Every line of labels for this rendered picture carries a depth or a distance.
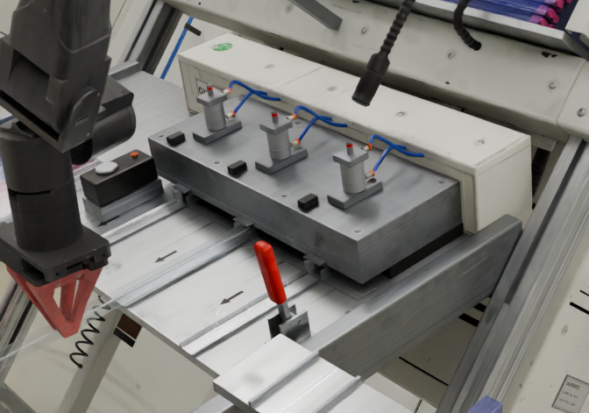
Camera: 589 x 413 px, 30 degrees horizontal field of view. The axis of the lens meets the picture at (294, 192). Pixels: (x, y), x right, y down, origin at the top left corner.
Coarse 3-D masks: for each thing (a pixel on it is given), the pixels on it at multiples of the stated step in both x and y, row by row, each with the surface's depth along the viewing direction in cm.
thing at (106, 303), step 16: (240, 224) 111; (224, 240) 109; (240, 240) 110; (192, 256) 107; (208, 256) 108; (160, 272) 105; (176, 272) 106; (128, 288) 104; (144, 288) 104; (96, 304) 102; (112, 304) 102; (32, 336) 99; (48, 336) 99; (0, 352) 97; (16, 352) 97; (0, 368) 97
